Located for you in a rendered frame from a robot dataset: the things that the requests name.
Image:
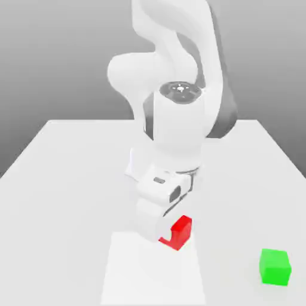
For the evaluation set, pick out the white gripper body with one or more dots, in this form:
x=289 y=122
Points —
x=149 y=218

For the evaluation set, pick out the small red cube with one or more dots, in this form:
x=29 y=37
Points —
x=181 y=233

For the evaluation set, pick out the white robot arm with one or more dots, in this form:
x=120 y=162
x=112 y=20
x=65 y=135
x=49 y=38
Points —
x=178 y=124

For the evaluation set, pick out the small green cube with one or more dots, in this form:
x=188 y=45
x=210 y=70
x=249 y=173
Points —
x=275 y=269

